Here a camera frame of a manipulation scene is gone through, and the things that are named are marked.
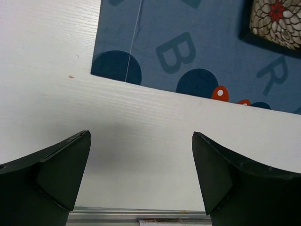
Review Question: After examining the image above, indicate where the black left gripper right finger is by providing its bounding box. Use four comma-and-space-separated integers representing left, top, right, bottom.
192, 132, 301, 226

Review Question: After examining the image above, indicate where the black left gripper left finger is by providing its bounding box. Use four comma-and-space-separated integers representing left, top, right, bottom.
0, 130, 91, 226

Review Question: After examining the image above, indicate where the blue cartoon print cloth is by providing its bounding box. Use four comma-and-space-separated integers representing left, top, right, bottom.
91, 0, 301, 114

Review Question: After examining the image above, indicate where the black floral square plate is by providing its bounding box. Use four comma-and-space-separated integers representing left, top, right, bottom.
238, 0, 301, 59

